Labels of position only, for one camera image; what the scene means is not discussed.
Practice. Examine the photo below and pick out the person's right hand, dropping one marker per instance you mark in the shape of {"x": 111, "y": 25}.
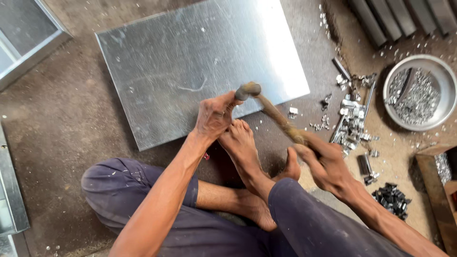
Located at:
{"x": 330, "y": 167}

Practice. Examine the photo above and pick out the person's left hand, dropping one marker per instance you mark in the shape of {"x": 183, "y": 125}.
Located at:
{"x": 212, "y": 116}

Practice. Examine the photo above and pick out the person's left fingers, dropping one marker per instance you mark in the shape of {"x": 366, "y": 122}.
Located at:
{"x": 231, "y": 103}

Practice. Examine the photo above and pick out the person's right foot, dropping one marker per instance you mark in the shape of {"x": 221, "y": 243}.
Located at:
{"x": 242, "y": 153}

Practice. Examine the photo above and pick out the person's foot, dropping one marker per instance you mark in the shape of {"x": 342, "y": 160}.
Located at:
{"x": 271, "y": 192}
{"x": 242, "y": 153}

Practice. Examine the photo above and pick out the large shiny metal sheet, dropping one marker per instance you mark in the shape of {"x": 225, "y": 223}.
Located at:
{"x": 192, "y": 64}

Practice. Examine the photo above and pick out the single shiny metal clip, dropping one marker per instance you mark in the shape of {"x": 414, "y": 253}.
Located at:
{"x": 293, "y": 112}

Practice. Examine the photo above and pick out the small cluster of metal clips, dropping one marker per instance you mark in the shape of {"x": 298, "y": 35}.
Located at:
{"x": 322, "y": 123}

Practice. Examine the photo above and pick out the person's left foot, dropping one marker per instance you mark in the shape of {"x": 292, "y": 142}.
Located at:
{"x": 271, "y": 192}

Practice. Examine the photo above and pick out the flat grey metal bar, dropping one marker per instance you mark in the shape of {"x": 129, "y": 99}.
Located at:
{"x": 341, "y": 67}

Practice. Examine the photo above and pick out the pile of shiny metal clips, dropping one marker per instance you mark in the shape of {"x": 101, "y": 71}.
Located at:
{"x": 351, "y": 121}

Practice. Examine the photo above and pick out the person's dark blue trousers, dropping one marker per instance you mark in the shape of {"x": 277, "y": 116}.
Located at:
{"x": 142, "y": 200}

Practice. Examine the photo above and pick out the short metal cylinder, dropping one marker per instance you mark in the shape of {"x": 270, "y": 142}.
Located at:
{"x": 365, "y": 164}

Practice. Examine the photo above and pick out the heap of tiny metal bits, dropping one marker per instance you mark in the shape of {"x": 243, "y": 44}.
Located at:
{"x": 417, "y": 100}

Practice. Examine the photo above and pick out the pile of black metal clips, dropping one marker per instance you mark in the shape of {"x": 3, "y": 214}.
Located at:
{"x": 392, "y": 200}

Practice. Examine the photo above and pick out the row of grey metal channels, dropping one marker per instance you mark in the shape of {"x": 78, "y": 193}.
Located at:
{"x": 403, "y": 18}

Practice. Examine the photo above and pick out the round steel bowl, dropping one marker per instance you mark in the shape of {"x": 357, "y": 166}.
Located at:
{"x": 442, "y": 75}

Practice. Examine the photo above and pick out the folded sheet metal tray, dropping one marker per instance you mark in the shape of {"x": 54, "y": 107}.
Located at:
{"x": 25, "y": 39}

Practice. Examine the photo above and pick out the wooden box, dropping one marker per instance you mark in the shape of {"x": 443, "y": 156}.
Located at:
{"x": 437, "y": 192}

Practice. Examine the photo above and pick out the folded sheet metal panel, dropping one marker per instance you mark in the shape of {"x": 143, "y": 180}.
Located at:
{"x": 10, "y": 192}

